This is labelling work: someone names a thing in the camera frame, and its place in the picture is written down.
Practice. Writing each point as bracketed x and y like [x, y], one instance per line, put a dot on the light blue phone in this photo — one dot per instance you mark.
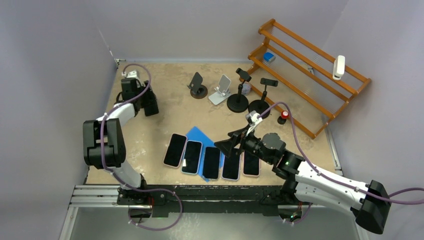
[191, 157]

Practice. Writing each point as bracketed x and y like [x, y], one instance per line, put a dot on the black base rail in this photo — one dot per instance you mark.
[161, 200]

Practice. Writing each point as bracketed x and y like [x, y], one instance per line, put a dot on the black folding phone stand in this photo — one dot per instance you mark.
[151, 107]

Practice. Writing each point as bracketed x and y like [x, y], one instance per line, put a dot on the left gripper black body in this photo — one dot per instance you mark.
[146, 98]

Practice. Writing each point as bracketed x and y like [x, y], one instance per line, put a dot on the brown round phone stand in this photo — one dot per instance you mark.
[197, 89]

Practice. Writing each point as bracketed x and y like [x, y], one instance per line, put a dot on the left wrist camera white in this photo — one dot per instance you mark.
[132, 74]

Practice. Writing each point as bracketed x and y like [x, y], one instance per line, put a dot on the black round phone stand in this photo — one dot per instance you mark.
[238, 102]
[259, 106]

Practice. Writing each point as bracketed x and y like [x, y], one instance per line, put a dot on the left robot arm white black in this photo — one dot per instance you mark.
[103, 140]

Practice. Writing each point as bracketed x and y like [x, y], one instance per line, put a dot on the orange wooden rack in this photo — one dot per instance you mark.
[304, 74]

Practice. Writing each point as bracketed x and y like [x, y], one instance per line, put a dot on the silver phone stand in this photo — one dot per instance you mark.
[222, 91]

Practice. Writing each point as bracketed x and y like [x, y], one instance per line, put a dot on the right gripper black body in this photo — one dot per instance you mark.
[250, 143]

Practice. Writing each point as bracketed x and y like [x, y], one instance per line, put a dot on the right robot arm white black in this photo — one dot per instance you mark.
[366, 202]

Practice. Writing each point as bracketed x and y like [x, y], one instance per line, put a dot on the blue white eraser block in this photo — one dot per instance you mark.
[268, 57]

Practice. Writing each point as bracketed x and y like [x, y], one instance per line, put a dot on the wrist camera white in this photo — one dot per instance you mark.
[254, 119]
[132, 74]

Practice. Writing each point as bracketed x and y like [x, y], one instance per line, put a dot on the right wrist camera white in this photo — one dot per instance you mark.
[254, 119]

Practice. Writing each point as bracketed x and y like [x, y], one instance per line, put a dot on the red black knob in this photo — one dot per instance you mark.
[283, 117]

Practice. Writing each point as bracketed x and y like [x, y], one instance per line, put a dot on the pink phone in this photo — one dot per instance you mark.
[175, 150]
[251, 165]

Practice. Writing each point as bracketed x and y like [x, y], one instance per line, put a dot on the blue mat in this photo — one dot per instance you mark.
[195, 134]

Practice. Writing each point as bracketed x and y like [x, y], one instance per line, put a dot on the white stapler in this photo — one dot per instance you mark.
[339, 65]

